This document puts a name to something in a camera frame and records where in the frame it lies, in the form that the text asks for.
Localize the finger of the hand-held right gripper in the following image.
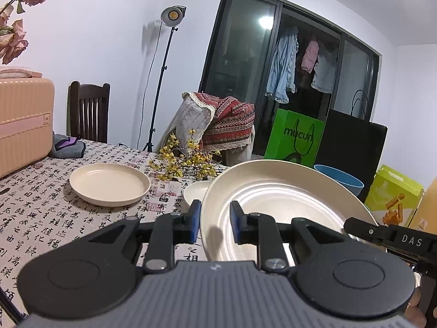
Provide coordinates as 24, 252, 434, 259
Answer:
343, 217, 393, 247

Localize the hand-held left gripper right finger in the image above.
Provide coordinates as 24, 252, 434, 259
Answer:
229, 201, 359, 274

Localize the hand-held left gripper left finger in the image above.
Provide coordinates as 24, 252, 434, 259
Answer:
73, 200, 202, 274

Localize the blue bowl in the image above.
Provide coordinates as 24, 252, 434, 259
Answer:
313, 165, 365, 198

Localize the cream plate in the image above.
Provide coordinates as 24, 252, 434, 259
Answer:
200, 159, 379, 263
183, 180, 215, 209
69, 163, 151, 207

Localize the person's right hand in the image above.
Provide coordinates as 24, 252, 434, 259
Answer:
406, 289, 427, 328

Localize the yellow-green snack box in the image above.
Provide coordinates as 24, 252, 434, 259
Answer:
364, 165, 426, 228

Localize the yellow flower branch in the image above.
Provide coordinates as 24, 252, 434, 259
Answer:
148, 130, 228, 182

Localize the beige cloth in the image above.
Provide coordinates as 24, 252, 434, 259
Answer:
223, 126, 255, 168

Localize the black paper bag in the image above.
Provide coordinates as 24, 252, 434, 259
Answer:
314, 89, 388, 200

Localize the green paper bag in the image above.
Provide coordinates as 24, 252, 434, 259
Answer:
264, 108, 326, 168

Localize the grey quilted lace cushion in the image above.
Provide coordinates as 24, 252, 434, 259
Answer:
160, 92, 216, 158

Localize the calligraphy print tablecloth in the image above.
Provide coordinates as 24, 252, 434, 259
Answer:
0, 138, 233, 318

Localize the purple grey cloth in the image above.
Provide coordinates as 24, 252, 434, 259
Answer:
51, 133, 87, 158

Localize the dark wooden chair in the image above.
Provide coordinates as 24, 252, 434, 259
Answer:
68, 81, 111, 144

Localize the hanging white garment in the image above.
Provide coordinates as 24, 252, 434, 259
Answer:
311, 46, 338, 93

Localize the hanging blue shirt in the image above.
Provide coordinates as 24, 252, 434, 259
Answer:
265, 27, 298, 104

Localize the hanging pink garment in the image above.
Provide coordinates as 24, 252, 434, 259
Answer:
300, 40, 320, 74

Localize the pink suitcase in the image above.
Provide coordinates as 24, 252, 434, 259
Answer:
0, 68, 56, 178

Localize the studio light on stand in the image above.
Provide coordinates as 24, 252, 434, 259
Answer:
138, 5, 187, 153

